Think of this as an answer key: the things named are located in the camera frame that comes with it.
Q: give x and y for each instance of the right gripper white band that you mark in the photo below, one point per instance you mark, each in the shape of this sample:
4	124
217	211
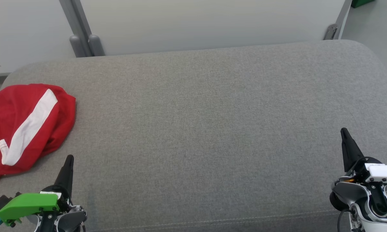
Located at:
383	174

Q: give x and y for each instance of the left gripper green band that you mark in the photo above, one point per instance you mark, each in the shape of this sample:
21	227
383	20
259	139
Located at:
29	203

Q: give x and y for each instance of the red shorts white stripe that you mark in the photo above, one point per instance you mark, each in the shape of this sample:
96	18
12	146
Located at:
29	109

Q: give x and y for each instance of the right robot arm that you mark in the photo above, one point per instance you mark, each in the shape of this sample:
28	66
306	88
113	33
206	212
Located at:
351	193

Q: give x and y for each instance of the grey fabric sofa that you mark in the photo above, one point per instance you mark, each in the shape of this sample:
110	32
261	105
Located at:
213	129

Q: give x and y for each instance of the green box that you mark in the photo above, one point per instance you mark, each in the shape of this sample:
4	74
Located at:
361	2

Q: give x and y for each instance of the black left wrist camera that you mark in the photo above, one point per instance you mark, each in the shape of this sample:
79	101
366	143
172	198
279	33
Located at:
0	203

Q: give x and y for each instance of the grey partition post with bracket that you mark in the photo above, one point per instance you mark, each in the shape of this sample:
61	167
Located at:
330	32

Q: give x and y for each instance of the grey double partition post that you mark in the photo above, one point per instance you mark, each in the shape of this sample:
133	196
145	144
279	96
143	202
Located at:
95	45

